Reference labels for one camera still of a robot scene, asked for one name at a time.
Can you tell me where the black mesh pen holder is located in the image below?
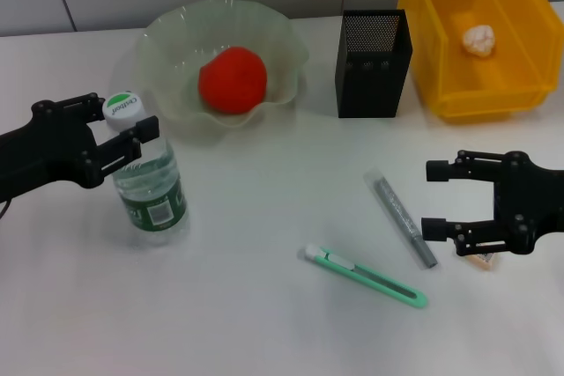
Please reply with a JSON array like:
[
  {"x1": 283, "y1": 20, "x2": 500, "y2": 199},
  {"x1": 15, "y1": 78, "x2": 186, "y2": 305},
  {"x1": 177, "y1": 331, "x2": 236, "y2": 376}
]
[{"x1": 334, "y1": 9, "x2": 414, "y2": 120}]

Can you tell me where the beige eraser with barcode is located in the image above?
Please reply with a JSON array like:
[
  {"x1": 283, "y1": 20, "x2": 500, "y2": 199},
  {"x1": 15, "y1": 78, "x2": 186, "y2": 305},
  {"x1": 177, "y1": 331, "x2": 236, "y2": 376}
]
[{"x1": 466, "y1": 252, "x2": 501, "y2": 270}]

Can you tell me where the yellow plastic storage bin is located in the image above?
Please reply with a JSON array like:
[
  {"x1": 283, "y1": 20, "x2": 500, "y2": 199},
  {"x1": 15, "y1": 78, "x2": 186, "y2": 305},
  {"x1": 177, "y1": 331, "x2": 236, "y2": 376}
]
[{"x1": 396, "y1": 0, "x2": 564, "y2": 125}]

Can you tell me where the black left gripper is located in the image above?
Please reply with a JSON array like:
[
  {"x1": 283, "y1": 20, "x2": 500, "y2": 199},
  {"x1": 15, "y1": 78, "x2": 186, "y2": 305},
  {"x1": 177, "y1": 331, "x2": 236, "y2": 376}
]
[{"x1": 0, "y1": 92, "x2": 160, "y2": 201}]

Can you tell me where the translucent green wavy fruit bowl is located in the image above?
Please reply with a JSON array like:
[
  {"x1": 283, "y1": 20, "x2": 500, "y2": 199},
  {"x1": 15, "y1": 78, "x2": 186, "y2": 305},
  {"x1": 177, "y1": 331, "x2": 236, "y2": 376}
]
[{"x1": 134, "y1": 0, "x2": 309, "y2": 146}]

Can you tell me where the clear water bottle green label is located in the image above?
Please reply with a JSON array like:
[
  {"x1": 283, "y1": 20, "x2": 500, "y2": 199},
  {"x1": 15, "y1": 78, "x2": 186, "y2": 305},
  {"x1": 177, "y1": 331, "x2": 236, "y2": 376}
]
[{"x1": 101, "y1": 90, "x2": 191, "y2": 248}]

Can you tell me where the white paper ball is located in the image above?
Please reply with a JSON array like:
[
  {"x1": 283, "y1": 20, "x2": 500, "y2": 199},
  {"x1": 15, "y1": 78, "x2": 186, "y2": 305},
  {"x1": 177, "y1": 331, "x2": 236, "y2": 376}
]
[{"x1": 461, "y1": 25, "x2": 497, "y2": 58}]

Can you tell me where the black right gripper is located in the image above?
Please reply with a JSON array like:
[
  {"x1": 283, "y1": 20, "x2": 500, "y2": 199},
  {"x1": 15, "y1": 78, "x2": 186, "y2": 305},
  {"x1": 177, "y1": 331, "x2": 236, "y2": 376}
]
[{"x1": 420, "y1": 151, "x2": 564, "y2": 256}]

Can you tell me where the mint green utility knife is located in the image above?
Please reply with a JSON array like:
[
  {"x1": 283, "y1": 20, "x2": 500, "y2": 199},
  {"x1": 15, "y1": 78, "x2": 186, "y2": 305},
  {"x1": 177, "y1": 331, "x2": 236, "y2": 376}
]
[{"x1": 302, "y1": 244, "x2": 429, "y2": 310}]

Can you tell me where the grey glitter marker pen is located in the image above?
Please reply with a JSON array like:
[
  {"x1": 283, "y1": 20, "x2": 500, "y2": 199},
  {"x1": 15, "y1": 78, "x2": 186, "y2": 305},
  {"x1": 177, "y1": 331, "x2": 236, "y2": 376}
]
[{"x1": 363, "y1": 169, "x2": 439, "y2": 270}]

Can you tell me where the red-orange toy orange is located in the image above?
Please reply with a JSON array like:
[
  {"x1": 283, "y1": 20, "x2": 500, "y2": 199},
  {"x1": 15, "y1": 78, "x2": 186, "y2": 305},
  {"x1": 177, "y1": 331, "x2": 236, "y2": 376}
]
[{"x1": 197, "y1": 45, "x2": 269, "y2": 115}]

